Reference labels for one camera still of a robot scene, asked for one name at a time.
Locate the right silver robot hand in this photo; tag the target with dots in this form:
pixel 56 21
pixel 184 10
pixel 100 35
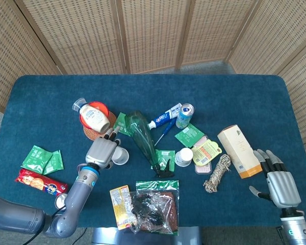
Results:
pixel 283 189

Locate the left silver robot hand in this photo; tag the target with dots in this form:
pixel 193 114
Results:
pixel 102 151

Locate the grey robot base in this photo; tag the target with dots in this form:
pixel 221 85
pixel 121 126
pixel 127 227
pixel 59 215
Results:
pixel 107 237

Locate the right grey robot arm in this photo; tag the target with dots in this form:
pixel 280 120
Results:
pixel 295 229

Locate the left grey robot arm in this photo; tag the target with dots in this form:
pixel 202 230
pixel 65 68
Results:
pixel 76 194

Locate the round woven rattan coaster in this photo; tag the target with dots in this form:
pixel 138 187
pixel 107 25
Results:
pixel 91 135

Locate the creamy salad dressing bottle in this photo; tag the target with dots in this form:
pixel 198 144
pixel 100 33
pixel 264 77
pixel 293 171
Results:
pixel 94 117

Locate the green tea sachet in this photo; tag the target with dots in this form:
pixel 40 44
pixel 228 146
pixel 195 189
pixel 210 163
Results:
pixel 35 158
pixel 190 135
pixel 122 120
pixel 163 155
pixel 55 163

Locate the red bowl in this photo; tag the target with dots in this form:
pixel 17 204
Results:
pixel 102 106

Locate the yellow snack packet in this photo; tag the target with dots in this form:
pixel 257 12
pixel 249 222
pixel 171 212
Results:
pixel 120 204

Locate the beige orange carton box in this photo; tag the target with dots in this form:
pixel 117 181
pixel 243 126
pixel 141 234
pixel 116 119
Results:
pixel 239 150

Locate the clear bag with green header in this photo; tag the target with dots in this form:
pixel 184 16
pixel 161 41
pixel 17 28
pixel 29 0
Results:
pixel 155 185

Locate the blue drink can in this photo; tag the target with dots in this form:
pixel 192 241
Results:
pixel 60 201

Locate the blue white toothpaste tube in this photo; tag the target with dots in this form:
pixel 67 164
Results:
pixel 164 117

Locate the crumpled clear bag black contents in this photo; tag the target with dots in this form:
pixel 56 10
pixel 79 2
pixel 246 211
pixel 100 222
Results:
pixel 148 206

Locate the red biscuit packet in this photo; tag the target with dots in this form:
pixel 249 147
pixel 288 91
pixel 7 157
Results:
pixel 35 181

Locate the pink flat case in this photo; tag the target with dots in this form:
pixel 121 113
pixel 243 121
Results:
pixel 202 169

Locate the yellow green labelled packet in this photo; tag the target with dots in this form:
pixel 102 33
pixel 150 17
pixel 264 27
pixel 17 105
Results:
pixel 206 151

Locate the light green drink can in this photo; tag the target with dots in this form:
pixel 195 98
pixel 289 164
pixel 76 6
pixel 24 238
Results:
pixel 183 118

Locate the blue felt table cloth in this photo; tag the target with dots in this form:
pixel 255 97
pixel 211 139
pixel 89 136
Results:
pixel 219 102

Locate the woven wooden folding screen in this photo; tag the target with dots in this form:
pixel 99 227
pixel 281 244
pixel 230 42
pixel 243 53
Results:
pixel 153 33

